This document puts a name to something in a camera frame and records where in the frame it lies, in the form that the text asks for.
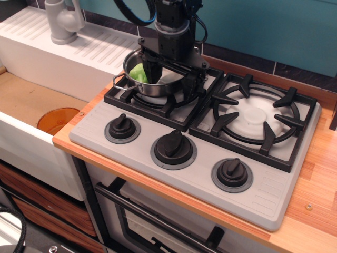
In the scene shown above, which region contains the black burner grate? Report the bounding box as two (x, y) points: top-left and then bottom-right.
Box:
(189, 73), (321, 172)
(104, 67), (225, 132)

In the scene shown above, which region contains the black blue robot arm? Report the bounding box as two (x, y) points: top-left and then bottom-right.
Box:
(115, 1), (210, 100)

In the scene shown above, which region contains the teal right wall cabinet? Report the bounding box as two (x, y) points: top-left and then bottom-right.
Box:
(197, 1), (336, 77)

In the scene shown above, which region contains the oven door with handle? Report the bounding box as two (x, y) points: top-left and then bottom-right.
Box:
(94, 177), (264, 253)

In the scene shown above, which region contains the stainless steel pot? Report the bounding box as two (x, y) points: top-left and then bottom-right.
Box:
(113, 47), (184, 98)

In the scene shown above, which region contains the black right stove knob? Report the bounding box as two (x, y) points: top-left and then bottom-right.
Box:
(211, 158), (253, 193)

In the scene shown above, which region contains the black middle stove knob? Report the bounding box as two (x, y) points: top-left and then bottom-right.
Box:
(150, 130), (197, 170)

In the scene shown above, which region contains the grey toy stove top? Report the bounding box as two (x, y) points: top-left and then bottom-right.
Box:
(69, 74), (322, 231)

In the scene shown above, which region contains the grey toy faucet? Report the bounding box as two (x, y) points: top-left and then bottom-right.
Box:
(45, 0), (85, 45)

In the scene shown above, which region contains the black left stove knob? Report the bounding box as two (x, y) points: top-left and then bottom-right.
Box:
(104, 113), (141, 144)

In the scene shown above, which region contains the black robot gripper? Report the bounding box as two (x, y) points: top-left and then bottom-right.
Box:
(138, 25), (210, 101)

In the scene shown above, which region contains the lower wood drawer front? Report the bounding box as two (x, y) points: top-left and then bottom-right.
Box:
(13, 197), (104, 252)

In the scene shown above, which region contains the black braided cable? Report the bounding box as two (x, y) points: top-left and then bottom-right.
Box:
(0, 207), (28, 250)

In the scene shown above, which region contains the white toy sink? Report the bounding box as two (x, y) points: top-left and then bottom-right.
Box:
(1, 7), (138, 201)

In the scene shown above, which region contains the green toy cauliflower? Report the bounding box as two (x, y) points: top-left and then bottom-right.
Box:
(129, 63), (148, 83)

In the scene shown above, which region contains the orange sink drain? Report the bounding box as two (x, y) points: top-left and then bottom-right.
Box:
(37, 107), (79, 135)

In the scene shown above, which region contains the wood drawer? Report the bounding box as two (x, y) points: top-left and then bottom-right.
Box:
(13, 197), (104, 252)
(1, 161), (96, 236)

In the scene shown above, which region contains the black right burner grate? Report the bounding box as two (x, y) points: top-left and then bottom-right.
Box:
(189, 73), (321, 172)

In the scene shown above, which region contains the upper wood drawer front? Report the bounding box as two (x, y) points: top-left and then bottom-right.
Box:
(1, 161), (96, 236)

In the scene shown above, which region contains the black stove knob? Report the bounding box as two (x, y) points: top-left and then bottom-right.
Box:
(104, 113), (141, 144)
(211, 158), (253, 193)
(150, 130), (197, 170)

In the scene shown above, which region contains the black left burner grate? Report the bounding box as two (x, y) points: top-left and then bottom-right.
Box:
(104, 67), (225, 132)

